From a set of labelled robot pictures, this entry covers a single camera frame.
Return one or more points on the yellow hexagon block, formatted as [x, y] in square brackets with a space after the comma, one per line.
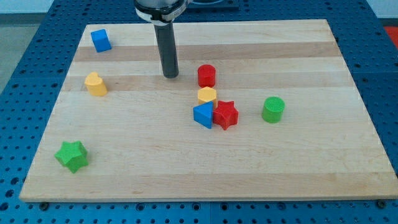
[207, 94]

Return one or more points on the yellow heart block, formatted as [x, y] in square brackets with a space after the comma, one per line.
[95, 84]

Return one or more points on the blue triangle block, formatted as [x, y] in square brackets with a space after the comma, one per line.
[203, 114]

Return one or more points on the red star block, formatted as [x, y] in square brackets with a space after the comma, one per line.
[225, 114]

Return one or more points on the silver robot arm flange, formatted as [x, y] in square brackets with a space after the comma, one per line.
[160, 12]

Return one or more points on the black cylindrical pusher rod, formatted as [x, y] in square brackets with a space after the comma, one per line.
[167, 50]

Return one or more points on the green cylinder block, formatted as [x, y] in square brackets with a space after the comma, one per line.
[273, 109]

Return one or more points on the red cylinder block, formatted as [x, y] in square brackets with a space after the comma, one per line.
[206, 76]

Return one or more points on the blue cube block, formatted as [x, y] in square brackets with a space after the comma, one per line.
[100, 40]

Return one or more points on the light wooden board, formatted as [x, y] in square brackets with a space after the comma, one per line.
[144, 145]

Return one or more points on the green star block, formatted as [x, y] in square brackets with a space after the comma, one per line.
[72, 155]

